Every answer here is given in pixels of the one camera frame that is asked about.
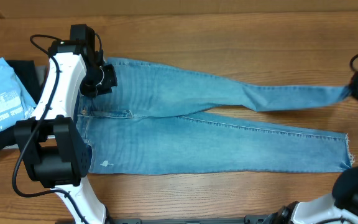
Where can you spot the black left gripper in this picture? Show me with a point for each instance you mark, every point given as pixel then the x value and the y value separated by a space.
pixel 111 81

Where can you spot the blue denim jeans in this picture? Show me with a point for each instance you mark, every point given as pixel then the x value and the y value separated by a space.
pixel 157 121

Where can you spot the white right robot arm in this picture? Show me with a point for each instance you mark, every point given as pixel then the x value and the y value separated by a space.
pixel 340 206

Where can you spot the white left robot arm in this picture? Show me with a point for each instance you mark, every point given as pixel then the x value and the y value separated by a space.
pixel 53 157

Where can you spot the grey folded garment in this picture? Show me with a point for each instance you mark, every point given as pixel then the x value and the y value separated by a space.
pixel 41 73

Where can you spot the black folded garment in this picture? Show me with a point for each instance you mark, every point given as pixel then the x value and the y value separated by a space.
pixel 25 70

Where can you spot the light blue printed t-shirt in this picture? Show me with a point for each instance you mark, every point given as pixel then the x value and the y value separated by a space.
pixel 15 101

